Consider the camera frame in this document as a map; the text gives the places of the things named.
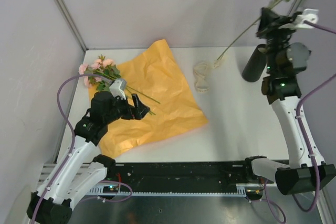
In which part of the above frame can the grey slotted cable duct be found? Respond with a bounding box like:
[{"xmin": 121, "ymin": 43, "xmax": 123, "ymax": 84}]
[{"xmin": 86, "ymin": 185, "xmax": 247, "ymax": 197}]

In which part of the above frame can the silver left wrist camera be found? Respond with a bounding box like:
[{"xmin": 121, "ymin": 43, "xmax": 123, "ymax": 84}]
[{"xmin": 109, "ymin": 78, "xmax": 127, "ymax": 100}]

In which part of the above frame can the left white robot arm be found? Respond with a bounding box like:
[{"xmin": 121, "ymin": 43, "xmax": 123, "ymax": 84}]
[{"xmin": 27, "ymin": 91, "xmax": 150, "ymax": 223}]

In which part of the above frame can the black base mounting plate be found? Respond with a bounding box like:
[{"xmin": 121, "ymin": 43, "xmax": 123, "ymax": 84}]
[{"xmin": 107, "ymin": 161, "xmax": 264, "ymax": 192}]

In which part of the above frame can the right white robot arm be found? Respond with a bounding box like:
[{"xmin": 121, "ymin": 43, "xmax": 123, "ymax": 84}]
[{"xmin": 242, "ymin": 7, "xmax": 335, "ymax": 195}]

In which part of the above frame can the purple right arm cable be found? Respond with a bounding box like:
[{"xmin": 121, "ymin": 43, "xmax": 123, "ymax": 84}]
[{"xmin": 264, "ymin": 20, "xmax": 336, "ymax": 223}]

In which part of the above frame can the orange flower bouquet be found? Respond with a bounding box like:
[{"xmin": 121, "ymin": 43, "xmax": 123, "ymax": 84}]
[{"xmin": 94, "ymin": 39, "xmax": 208, "ymax": 158}]

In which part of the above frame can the aluminium frame rail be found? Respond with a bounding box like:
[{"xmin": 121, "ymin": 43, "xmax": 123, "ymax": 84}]
[{"xmin": 54, "ymin": 0, "xmax": 88, "ymax": 53}]

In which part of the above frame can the cream printed ribbon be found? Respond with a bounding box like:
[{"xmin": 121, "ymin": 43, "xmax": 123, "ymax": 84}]
[{"xmin": 193, "ymin": 55, "xmax": 223, "ymax": 93}]

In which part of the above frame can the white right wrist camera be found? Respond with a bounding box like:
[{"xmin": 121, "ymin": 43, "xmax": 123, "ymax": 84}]
[{"xmin": 279, "ymin": 8, "xmax": 319, "ymax": 30}]

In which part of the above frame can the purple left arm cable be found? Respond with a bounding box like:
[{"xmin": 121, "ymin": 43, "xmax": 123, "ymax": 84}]
[{"xmin": 31, "ymin": 74, "xmax": 133, "ymax": 224}]

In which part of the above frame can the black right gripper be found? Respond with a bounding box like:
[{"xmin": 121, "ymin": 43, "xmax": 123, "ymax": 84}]
[{"xmin": 254, "ymin": 8, "xmax": 298, "ymax": 73}]

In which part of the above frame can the black cylindrical vase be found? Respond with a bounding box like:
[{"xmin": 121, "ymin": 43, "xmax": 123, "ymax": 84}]
[{"xmin": 241, "ymin": 44, "xmax": 267, "ymax": 82}]

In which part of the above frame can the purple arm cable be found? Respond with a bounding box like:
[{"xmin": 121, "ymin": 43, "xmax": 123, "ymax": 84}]
[
  {"xmin": 31, "ymin": 74, "xmax": 133, "ymax": 224},
  {"xmin": 264, "ymin": 20, "xmax": 336, "ymax": 223}
]

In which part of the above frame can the pink rose flower bunch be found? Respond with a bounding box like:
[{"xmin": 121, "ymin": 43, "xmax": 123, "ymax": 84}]
[{"xmin": 78, "ymin": 55, "xmax": 161, "ymax": 116}]

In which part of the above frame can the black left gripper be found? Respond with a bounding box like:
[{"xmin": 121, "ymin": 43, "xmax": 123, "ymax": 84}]
[{"xmin": 104, "ymin": 92, "xmax": 149, "ymax": 124}]

